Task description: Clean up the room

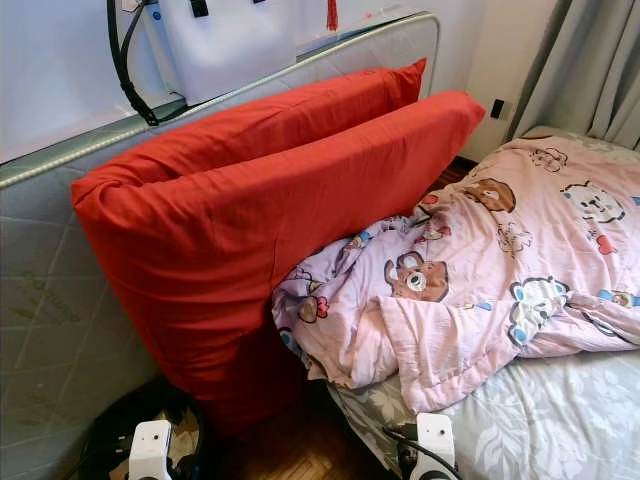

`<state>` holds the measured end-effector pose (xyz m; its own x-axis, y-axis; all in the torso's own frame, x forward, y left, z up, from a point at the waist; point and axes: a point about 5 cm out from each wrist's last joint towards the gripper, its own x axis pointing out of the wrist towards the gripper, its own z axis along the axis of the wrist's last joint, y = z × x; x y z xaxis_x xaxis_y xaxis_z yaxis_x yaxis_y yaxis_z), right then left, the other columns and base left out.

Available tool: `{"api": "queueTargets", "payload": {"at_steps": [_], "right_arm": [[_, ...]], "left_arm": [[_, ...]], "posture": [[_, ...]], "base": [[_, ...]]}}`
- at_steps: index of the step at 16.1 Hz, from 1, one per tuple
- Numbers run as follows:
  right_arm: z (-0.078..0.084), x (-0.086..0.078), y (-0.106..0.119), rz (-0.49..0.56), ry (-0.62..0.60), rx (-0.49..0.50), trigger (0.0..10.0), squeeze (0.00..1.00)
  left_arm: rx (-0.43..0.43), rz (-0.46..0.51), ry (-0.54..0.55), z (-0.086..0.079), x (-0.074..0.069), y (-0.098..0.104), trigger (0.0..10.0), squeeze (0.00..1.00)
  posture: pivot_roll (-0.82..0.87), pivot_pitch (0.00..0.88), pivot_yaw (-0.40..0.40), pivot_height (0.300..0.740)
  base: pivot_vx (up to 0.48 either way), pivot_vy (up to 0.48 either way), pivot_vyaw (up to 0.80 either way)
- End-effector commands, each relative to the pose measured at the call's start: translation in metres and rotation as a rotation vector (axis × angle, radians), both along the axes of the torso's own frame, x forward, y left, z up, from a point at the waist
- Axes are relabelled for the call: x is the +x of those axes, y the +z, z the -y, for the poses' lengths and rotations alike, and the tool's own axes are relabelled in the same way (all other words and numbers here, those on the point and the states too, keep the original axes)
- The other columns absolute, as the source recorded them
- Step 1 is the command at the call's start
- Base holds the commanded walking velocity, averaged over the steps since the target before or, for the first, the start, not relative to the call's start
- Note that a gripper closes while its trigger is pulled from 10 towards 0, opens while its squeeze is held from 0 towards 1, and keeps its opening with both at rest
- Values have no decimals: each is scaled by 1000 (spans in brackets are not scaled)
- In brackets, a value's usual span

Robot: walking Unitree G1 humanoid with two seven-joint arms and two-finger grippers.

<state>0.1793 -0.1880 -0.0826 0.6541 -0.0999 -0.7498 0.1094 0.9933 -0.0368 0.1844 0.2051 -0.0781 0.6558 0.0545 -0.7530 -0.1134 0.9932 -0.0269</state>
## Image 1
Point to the black waste bin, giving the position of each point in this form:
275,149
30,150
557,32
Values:
105,440

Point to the grey pleated curtain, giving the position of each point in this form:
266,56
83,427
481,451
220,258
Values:
590,60

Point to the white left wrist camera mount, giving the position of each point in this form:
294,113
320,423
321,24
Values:
152,450

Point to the white tote bag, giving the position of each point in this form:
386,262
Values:
230,50

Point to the large red cushion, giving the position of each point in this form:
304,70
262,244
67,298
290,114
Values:
230,270

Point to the bed with grey floral sheet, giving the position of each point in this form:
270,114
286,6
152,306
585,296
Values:
540,420

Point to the thin red cushion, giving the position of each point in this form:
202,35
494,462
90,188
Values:
280,115

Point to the pink cartoon bear blanket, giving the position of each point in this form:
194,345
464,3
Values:
470,270

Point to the red hanging tassel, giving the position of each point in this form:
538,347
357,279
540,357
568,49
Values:
330,12

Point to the grey quilted upright mattress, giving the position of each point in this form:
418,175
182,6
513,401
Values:
50,300

